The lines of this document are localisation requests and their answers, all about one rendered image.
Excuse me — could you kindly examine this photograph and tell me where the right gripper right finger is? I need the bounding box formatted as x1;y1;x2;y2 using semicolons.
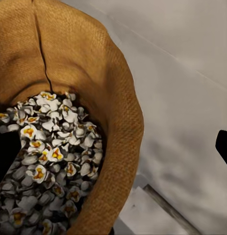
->
215;130;227;164

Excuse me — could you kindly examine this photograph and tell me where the popcorn bag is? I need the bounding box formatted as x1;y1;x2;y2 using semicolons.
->
0;0;144;235

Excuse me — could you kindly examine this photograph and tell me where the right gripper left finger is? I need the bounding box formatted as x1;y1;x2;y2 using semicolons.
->
0;130;22;183

